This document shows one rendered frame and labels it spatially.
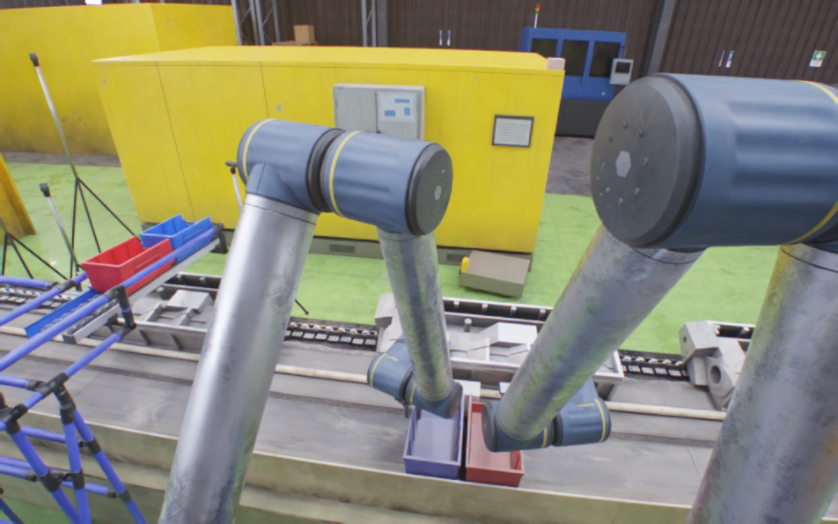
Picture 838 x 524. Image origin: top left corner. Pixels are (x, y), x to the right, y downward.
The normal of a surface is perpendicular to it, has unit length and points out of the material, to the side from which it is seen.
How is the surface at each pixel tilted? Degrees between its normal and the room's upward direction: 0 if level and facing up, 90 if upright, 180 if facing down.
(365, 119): 90
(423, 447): 0
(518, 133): 90
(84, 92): 90
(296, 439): 0
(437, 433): 0
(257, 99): 90
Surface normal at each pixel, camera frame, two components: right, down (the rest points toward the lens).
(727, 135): 0.09, -0.08
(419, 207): 0.82, 0.31
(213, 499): 0.51, 0.14
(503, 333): 0.00, -0.77
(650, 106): -0.98, -0.05
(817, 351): -0.75, 0.23
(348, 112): -0.14, 0.50
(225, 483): 0.67, 0.18
